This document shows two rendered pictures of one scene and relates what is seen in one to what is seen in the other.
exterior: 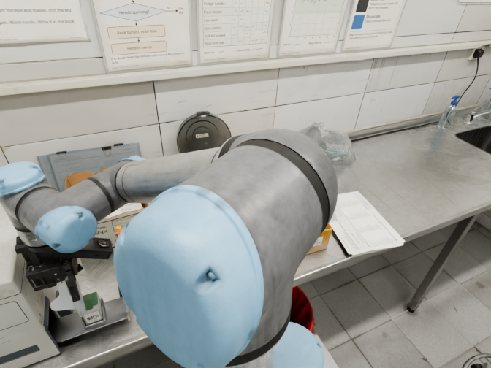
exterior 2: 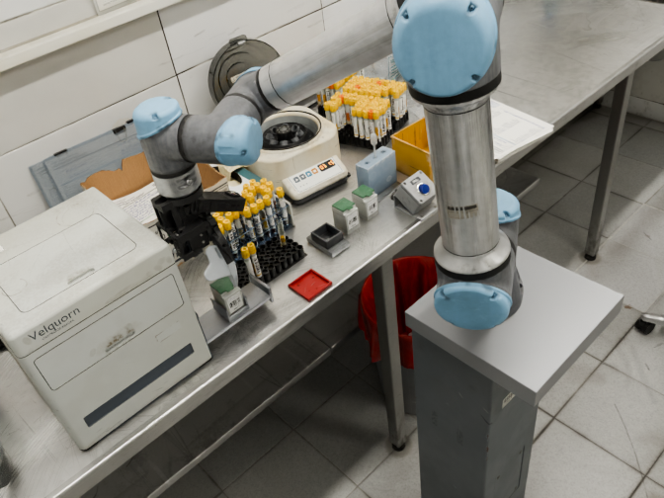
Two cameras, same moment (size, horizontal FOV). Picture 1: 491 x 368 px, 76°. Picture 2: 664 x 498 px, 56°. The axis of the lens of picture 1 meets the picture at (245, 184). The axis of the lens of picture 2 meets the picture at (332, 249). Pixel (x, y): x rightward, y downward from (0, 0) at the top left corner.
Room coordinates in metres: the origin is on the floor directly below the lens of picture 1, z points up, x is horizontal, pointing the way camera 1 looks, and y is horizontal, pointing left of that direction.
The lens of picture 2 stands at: (-0.51, 0.33, 1.80)
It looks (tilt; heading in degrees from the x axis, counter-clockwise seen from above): 40 degrees down; 349
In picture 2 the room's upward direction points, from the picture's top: 9 degrees counter-clockwise
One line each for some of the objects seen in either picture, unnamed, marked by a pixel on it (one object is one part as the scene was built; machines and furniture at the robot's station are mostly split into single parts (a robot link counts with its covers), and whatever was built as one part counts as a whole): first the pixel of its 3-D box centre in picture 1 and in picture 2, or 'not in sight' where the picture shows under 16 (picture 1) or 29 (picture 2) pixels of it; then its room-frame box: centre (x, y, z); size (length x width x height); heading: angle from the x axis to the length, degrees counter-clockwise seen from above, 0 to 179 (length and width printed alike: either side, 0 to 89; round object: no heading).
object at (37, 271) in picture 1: (50, 255); (186, 217); (0.42, 0.40, 1.16); 0.09 x 0.08 x 0.12; 116
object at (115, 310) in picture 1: (85, 318); (221, 312); (0.42, 0.39, 0.92); 0.21 x 0.07 x 0.05; 116
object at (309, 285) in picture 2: not in sight; (309, 284); (0.47, 0.20, 0.88); 0.07 x 0.07 x 0.01; 26
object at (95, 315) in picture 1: (92, 309); (227, 296); (0.43, 0.37, 0.95); 0.05 x 0.04 x 0.06; 26
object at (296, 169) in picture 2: not in sight; (290, 151); (0.92, 0.12, 0.94); 0.30 x 0.24 x 0.12; 17
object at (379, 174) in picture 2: not in sight; (376, 174); (0.73, -0.05, 0.92); 0.10 x 0.07 x 0.10; 118
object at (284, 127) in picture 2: not in sight; (285, 139); (0.94, 0.12, 0.97); 0.15 x 0.15 x 0.07
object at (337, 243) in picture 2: not in sight; (327, 237); (0.59, 0.12, 0.89); 0.09 x 0.05 x 0.04; 25
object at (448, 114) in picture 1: (449, 112); not in sight; (1.77, -1.18, 0.97); 0.08 x 0.07 x 0.20; 120
